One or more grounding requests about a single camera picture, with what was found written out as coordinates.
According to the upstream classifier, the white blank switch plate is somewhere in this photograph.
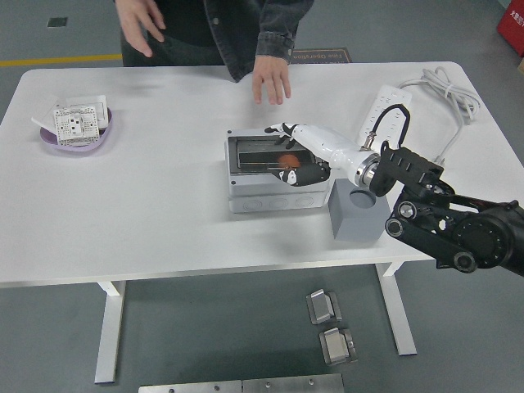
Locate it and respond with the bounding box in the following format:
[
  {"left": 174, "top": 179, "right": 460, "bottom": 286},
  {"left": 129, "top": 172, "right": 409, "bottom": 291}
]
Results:
[{"left": 65, "top": 93, "right": 114, "bottom": 128}]

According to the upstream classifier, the red box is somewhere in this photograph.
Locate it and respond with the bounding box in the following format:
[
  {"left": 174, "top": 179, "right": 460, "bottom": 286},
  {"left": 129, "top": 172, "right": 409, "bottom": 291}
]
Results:
[{"left": 496, "top": 0, "right": 524, "bottom": 58}]

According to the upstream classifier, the orange cylinder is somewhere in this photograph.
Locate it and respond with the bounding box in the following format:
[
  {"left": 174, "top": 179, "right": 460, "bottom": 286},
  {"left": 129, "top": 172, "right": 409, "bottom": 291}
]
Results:
[{"left": 273, "top": 151, "right": 303, "bottom": 169}]

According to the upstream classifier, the purple plastic bowl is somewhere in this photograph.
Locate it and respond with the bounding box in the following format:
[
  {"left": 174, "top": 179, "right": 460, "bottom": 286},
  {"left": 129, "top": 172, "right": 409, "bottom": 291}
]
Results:
[{"left": 38, "top": 106, "right": 115, "bottom": 155}]

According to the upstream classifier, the white power cord with plug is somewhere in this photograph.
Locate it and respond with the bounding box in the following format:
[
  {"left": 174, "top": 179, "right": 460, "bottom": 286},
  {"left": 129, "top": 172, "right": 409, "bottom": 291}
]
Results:
[{"left": 399, "top": 66, "right": 481, "bottom": 165}]

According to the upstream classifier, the grey cube with round hole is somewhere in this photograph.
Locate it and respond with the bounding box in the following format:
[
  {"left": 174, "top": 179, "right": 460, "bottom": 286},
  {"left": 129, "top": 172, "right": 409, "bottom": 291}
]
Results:
[{"left": 327, "top": 178, "right": 390, "bottom": 242}]

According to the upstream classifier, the person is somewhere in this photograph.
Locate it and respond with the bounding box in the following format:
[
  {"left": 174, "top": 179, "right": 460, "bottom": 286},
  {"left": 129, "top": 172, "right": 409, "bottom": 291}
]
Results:
[{"left": 120, "top": 0, "right": 271, "bottom": 83}]

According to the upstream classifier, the person's left hand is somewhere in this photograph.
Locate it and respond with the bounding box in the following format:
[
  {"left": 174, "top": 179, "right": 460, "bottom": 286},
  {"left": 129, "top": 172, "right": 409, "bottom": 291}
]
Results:
[{"left": 251, "top": 55, "right": 292, "bottom": 106}]

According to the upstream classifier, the dark floor sign with lettering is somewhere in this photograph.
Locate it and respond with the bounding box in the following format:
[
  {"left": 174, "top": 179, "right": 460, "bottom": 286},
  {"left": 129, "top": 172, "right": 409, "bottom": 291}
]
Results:
[{"left": 288, "top": 47, "right": 352, "bottom": 66}]

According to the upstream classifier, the white table leg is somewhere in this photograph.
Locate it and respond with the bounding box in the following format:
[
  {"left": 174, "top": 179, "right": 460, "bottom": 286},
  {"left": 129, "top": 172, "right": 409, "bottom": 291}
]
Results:
[
  {"left": 376, "top": 261, "right": 418, "bottom": 356},
  {"left": 94, "top": 281, "right": 127, "bottom": 385}
]

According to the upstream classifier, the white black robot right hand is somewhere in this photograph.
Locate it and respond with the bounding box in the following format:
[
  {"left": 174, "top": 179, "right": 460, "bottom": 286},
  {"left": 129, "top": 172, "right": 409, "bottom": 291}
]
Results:
[{"left": 264, "top": 121, "right": 368, "bottom": 188}]

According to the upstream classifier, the yellow floor tape line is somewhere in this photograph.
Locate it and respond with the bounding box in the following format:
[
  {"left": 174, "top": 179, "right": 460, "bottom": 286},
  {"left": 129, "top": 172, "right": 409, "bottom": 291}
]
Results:
[{"left": 0, "top": 53, "right": 124, "bottom": 69}]

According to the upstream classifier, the grey electrical box clear lid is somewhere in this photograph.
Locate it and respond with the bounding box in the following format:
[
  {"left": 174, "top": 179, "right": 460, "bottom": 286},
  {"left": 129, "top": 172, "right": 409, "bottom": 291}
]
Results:
[{"left": 224, "top": 126, "right": 332, "bottom": 214}]

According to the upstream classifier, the small metal block fixture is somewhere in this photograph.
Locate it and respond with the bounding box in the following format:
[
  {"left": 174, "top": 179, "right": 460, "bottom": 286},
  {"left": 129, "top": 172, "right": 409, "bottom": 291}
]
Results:
[
  {"left": 318, "top": 326, "right": 359, "bottom": 365},
  {"left": 305, "top": 289, "right": 343, "bottom": 326}
]

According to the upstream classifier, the flat metal plate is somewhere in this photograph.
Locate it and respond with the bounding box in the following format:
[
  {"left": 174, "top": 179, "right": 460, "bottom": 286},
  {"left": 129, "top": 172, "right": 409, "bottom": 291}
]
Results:
[
  {"left": 242, "top": 373, "right": 345, "bottom": 393},
  {"left": 138, "top": 379, "right": 243, "bottom": 393}
]

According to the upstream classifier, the person's right hand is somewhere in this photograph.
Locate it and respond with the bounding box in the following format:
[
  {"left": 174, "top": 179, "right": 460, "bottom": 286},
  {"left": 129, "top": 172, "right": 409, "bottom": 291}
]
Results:
[{"left": 115, "top": 0, "right": 167, "bottom": 58}]

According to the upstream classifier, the white flat cover plate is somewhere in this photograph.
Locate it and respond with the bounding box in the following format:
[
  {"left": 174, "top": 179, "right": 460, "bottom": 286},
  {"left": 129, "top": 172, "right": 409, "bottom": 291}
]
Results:
[{"left": 31, "top": 93, "right": 61, "bottom": 134}]

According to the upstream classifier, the white socket panel with holes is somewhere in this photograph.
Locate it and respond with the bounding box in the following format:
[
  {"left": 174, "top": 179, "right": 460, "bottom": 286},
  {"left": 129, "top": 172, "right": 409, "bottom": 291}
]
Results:
[{"left": 52, "top": 104, "right": 101, "bottom": 148}]

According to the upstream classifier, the white power strip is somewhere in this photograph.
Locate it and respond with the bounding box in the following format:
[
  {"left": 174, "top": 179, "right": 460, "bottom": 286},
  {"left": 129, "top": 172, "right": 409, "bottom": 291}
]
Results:
[{"left": 355, "top": 84, "right": 413, "bottom": 142}]

